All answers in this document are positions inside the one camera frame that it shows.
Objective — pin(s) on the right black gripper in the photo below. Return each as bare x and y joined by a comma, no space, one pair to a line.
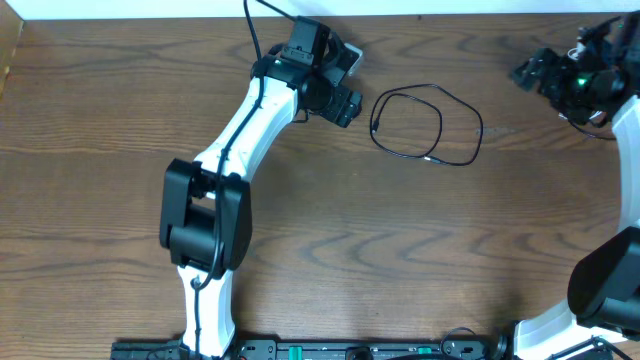
542,70

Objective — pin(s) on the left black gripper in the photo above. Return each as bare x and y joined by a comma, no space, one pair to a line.
342,107

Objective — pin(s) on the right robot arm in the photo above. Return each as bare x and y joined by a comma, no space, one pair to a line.
595,84

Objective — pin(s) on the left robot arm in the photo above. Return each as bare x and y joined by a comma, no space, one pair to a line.
206,215

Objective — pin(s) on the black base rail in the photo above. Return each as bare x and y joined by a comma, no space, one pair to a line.
463,347

